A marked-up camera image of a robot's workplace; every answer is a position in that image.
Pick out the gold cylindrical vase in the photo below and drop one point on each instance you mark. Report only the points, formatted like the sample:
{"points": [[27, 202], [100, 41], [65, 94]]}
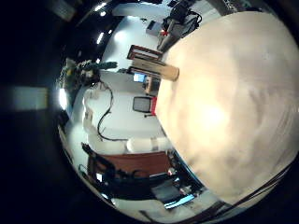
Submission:
{"points": [[155, 70]]}

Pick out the black mesh chair red seat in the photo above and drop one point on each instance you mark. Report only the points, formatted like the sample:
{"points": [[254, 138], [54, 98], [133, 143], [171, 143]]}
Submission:
{"points": [[142, 104]]}

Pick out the ceiling light strip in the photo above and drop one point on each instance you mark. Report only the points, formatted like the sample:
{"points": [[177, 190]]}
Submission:
{"points": [[100, 38], [100, 6]]}

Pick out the flower bouquet with green wrap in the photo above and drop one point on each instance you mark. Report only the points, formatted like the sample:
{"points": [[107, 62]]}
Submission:
{"points": [[106, 65]]}

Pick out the computer monitor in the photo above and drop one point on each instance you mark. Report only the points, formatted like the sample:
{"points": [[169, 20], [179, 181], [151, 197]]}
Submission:
{"points": [[139, 77]]}

